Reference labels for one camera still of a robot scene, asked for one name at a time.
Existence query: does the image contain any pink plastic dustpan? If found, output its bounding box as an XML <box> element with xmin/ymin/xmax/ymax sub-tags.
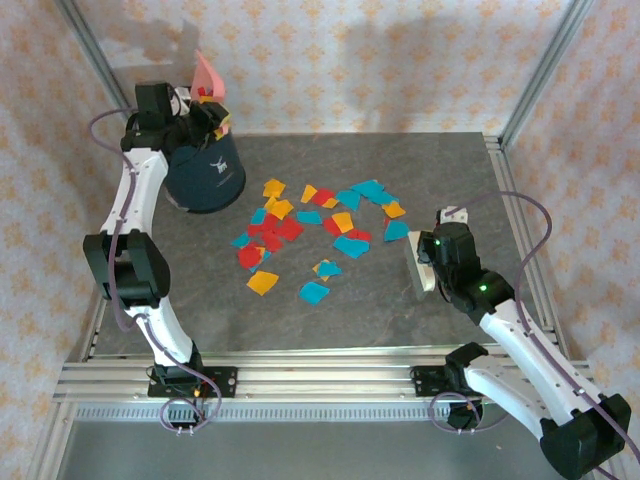
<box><xmin>191</xmin><ymin>48</ymin><xmax>229</xmax><ymax>141</ymax></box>

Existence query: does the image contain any large blue paper scrap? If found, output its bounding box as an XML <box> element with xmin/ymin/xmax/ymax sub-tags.
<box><xmin>350</xmin><ymin>179</ymin><xmax>389</xmax><ymax>205</ymax></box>

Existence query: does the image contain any dark blue waste bin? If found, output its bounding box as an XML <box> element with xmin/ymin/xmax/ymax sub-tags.
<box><xmin>163</xmin><ymin>130</ymin><xmax>247</xmax><ymax>215</ymax></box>

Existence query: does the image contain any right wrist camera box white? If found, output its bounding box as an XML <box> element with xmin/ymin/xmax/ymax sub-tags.
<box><xmin>437</xmin><ymin>205</ymin><xmax>471</xmax><ymax>229</ymax></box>

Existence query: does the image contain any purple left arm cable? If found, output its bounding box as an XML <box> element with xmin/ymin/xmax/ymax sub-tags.
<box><xmin>88</xmin><ymin>106</ymin><xmax>224</xmax><ymax>436</ymax></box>

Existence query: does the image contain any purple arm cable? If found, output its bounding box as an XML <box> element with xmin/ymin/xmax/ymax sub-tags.
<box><xmin>88</xmin><ymin>106</ymin><xmax>224</xmax><ymax>436</ymax></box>
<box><xmin>429</xmin><ymin>190</ymin><xmax>640</xmax><ymax>480</ymax></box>

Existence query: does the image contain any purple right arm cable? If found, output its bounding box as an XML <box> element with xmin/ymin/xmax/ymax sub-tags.
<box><xmin>429</xmin><ymin>190</ymin><xmax>640</xmax><ymax>480</ymax></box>

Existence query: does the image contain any aluminium frame post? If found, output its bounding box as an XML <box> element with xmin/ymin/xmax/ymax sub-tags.
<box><xmin>52</xmin><ymin>0</ymin><xmax>132</xmax><ymax>119</ymax></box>
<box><xmin>498</xmin><ymin>0</ymin><xmax>600</xmax><ymax>149</ymax></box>

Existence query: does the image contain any aluminium table side rail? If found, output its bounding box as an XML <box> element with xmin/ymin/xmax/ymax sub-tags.
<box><xmin>482</xmin><ymin>132</ymin><xmax>574</xmax><ymax>362</ymax></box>
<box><xmin>82</xmin><ymin>292</ymin><xmax>110</xmax><ymax>362</ymax></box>

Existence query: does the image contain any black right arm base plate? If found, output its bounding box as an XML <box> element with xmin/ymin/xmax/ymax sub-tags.
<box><xmin>409</xmin><ymin>365</ymin><xmax>454</xmax><ymax>400</ymax></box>

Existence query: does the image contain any long aluminium table rail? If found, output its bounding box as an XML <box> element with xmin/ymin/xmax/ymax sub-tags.
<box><xmin>53</xmin><ymin>349</ymin><xmax>600</xmax><ymax>403</ymax></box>

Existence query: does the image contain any grey slotted cable duct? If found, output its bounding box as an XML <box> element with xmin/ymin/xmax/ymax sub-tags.
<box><xmin>73</xmin><ymin>404</ymin><xmax>576</xmax><ymax>422</ymax></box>

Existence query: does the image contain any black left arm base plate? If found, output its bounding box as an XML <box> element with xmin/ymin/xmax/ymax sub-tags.
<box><xmin>147</xmin><ymin>366</ymin><xmax>239</xmax><ymax>400</ymax></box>

